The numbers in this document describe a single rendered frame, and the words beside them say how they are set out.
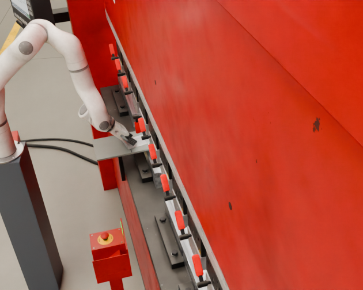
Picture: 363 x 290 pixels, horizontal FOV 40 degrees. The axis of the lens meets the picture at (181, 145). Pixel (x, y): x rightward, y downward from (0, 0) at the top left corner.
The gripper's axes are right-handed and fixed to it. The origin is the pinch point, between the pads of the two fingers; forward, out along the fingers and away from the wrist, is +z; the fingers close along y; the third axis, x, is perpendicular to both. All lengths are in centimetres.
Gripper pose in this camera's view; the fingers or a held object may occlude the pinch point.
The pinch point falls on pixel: (130, 138)
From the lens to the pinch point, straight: 250.8
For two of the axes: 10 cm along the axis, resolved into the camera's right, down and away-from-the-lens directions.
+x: -6.6, 7.4, 1.4
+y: -4.3, -5.2, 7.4
